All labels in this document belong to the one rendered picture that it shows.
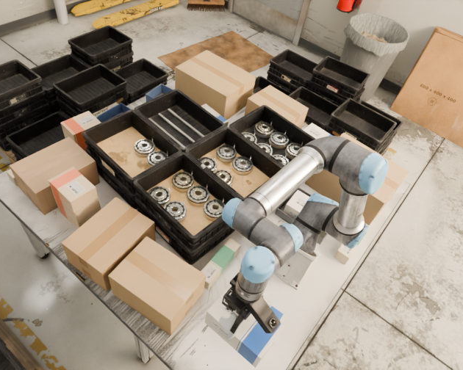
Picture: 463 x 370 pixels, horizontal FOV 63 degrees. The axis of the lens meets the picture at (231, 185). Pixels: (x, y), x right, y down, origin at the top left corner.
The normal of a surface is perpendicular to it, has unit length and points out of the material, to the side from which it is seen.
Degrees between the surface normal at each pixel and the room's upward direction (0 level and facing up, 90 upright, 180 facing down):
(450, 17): 90
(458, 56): 81
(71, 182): 0
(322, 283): 0
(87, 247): 0
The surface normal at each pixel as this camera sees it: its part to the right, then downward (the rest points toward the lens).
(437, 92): -0.57, 0.37
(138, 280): 0.12, -0.65
